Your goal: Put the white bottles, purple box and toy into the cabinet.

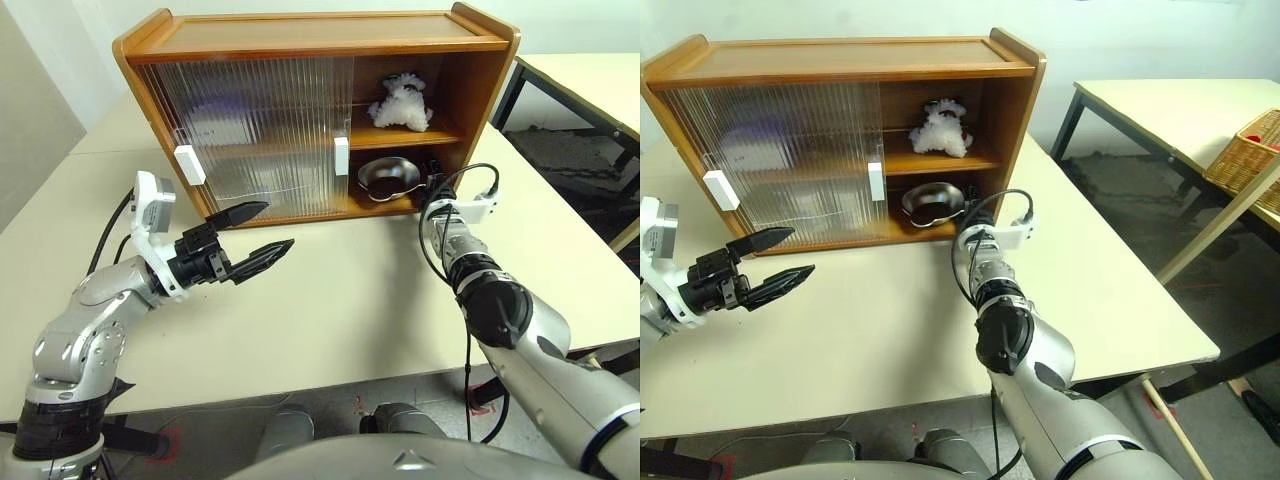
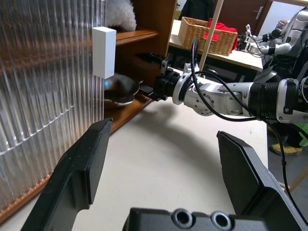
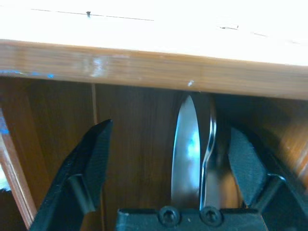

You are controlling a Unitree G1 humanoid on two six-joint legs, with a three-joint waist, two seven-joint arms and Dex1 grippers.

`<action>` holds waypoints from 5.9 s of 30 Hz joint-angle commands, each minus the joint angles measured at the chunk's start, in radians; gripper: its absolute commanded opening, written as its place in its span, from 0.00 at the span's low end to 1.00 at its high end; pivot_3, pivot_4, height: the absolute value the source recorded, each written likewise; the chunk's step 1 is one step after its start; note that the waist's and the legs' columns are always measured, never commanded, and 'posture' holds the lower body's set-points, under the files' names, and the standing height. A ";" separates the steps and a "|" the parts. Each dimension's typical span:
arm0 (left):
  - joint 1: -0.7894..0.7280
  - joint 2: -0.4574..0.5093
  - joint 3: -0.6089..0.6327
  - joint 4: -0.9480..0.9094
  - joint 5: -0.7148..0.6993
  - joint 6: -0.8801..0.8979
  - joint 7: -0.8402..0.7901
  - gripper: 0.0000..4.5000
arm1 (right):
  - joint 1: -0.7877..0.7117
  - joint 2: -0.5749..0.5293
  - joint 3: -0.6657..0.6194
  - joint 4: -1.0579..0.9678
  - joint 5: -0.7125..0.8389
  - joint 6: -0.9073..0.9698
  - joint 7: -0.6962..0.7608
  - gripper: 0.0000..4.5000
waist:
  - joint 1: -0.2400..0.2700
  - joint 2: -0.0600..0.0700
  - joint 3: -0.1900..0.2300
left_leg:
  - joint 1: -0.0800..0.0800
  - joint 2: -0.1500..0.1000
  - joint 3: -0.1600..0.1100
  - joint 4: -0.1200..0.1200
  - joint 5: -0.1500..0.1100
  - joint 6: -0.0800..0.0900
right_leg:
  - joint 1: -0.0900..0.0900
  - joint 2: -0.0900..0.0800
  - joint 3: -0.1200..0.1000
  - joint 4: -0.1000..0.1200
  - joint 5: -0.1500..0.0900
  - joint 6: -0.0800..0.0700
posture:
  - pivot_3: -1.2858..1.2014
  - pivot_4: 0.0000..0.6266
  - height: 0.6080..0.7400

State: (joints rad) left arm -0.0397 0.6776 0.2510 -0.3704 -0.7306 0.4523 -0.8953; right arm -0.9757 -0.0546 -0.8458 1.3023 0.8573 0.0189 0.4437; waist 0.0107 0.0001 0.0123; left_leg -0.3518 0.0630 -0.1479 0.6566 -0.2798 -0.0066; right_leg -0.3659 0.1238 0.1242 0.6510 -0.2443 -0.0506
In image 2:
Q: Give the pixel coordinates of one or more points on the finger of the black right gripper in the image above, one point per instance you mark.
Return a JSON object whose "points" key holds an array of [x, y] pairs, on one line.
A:
{"points": [[154, 58], [148, 91]]}

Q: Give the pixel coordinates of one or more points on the woven wicker basket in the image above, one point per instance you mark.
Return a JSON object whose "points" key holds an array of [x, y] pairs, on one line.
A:
{"points": [[204, 45]]}

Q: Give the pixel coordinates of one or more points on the light wooden slat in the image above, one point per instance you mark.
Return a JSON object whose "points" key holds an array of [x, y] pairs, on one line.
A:
{"points": [[210, 36]]}

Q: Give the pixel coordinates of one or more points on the yellow black shoe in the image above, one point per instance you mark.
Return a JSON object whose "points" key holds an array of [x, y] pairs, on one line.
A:
{"points": [[288, 149]]}

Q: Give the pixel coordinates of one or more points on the beige table black frame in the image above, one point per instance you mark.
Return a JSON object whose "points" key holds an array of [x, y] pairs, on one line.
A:
{"points": [[240, 60]]}

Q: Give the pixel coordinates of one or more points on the ribbed clear sliding door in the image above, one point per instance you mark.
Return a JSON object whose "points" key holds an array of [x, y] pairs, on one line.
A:
{"points": [[103, 53], [36, 96]]}

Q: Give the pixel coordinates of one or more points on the dark hanging jacket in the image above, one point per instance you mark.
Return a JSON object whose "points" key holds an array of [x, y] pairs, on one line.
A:
{"points": [[196, 9]]}

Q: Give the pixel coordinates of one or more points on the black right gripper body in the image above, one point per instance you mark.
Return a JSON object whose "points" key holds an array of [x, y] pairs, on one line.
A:
{"points": [[164, 86]]}

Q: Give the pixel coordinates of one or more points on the red cloth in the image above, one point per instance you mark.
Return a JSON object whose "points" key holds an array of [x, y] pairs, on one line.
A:
{"points": [[226, 29]]}

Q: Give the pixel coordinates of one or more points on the brown wooden cabinet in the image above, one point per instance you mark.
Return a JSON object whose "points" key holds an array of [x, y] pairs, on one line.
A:
{"points": [[154, 36]]}

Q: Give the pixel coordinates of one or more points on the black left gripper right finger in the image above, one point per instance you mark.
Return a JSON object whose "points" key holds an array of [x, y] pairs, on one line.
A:
{"points": [[250, 178]]}

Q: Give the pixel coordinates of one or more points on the silver metal bowl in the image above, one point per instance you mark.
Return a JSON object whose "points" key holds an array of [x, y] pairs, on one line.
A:
{"points": [[120, 89]]}

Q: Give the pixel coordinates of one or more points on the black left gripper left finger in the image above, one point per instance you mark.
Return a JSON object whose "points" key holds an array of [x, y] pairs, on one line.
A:
{"points": [[79, 168]]}

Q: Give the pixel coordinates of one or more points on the brown room door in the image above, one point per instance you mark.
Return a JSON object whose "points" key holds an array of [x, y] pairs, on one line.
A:
{"points": [[240, 12]]}

